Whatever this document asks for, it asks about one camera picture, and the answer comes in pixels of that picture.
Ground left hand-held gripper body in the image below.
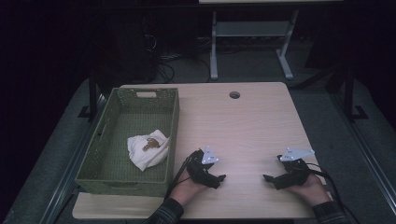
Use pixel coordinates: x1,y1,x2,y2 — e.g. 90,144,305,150
186,146,220,188

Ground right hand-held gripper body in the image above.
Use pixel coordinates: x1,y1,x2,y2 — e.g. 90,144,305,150
276,147,316,189

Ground white towel with brown print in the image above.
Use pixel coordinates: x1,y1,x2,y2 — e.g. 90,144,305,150
126,129,171,173

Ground green woven basket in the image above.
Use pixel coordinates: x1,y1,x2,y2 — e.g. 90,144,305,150
74,87,181,198

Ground person's right hand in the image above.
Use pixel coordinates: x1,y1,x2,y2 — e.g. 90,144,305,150
288,174,332,207

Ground person's left hand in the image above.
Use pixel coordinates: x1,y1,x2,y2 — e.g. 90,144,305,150
169,169,208,207

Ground white metal stand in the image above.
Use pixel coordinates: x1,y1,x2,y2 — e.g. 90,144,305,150
209,9,300,81

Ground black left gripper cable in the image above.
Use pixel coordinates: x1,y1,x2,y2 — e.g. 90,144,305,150
163,155,195,200

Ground grey metal rail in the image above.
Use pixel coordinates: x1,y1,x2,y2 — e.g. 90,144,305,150
330,92,396,217
38,92,108,224

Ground black upright post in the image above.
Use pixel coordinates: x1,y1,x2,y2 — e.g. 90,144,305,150
88,69,98,121
343,65,357,122

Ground black floor cables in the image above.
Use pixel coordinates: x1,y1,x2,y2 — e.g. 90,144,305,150
155,52,213,84

